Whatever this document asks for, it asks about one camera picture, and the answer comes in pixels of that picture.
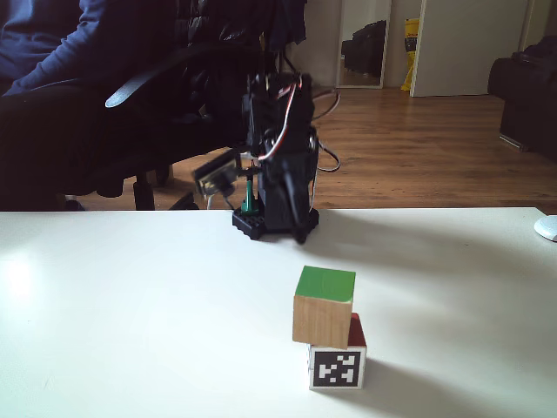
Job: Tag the green table clamp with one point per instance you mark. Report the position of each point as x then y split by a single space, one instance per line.
250 202

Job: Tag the red-topped cube with marker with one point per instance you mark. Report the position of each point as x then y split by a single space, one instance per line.
337 369

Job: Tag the black sofa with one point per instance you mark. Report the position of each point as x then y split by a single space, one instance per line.
526 104

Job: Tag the green-topped wooden cube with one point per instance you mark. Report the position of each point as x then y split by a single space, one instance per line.
322 320

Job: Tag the person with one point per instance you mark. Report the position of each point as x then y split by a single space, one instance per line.
52 109

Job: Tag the black office chair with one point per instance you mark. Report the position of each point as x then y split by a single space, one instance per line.
143 78

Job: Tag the white round object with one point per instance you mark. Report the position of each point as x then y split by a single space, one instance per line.
547 227

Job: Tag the yellow bag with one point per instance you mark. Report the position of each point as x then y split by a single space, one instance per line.
411 48

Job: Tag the white door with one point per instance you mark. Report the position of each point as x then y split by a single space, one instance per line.
470 48

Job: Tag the motor controller circuit board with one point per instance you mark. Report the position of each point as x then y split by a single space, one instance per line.
215 174

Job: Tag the wall mirror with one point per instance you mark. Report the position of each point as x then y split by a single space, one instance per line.
365 48

